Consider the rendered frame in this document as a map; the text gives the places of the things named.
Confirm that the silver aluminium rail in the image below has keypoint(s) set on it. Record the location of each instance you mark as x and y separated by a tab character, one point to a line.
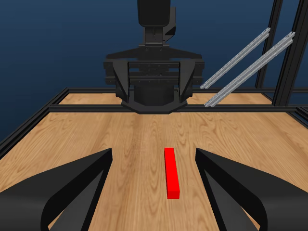
235	59
250	69

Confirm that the black table frame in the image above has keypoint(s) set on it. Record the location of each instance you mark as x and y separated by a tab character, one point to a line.
84	108

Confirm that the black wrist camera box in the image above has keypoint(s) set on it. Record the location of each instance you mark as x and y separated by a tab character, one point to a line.
154	12

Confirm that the thin red peg bar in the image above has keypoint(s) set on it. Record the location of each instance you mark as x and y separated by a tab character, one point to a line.
172	178

